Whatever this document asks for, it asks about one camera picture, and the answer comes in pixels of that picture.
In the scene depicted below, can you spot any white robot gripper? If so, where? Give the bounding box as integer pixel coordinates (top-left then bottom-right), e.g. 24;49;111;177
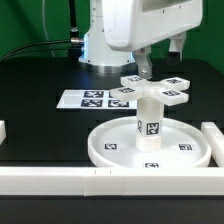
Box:
102;0;203;80

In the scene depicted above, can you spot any black vertical cable connector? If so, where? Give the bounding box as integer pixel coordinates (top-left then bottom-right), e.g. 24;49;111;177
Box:
68;0;79;38

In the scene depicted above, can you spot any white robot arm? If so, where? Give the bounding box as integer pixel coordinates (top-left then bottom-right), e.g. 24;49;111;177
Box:
80;0;203;79

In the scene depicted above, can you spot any white fence block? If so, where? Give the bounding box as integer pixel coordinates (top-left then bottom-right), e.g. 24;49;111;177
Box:
201;122;224;168
0;120;6;145

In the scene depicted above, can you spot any white front fence bar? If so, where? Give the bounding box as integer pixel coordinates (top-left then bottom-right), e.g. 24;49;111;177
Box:
0;167;224;196

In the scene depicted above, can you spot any white cross-shaped table base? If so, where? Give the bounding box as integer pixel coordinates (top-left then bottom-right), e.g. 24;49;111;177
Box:
110;75;190;106

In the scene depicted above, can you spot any thin grey cable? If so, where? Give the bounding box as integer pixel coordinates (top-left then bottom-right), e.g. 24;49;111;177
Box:
41;0;56;58

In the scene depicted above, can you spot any white left fence block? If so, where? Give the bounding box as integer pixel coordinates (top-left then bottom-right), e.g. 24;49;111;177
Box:
0;120;6;145

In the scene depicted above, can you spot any black cable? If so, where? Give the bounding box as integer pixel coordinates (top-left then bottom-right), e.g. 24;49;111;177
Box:
0;38;84;64

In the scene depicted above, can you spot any white round table top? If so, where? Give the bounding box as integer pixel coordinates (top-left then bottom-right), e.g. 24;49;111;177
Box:
88;116;211;169

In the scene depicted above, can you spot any white marker sheet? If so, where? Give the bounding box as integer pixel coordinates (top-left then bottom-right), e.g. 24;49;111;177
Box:
57;90;137;110

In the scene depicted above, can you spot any white right fence block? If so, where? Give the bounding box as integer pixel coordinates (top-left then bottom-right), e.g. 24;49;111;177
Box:
201;122;224;168

